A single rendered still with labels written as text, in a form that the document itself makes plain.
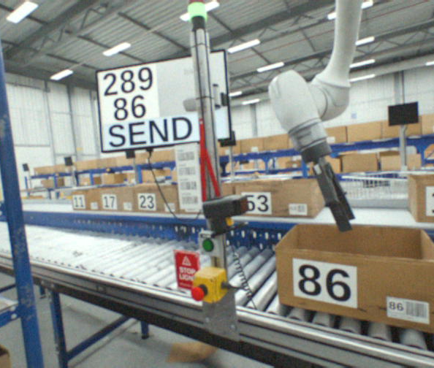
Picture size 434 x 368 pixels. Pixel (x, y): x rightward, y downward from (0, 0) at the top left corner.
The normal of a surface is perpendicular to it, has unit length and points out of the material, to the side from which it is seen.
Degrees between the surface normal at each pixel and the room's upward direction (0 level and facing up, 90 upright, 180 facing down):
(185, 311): 90
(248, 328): 90
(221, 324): 90
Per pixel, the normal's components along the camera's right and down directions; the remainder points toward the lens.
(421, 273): -0.47, 0.10
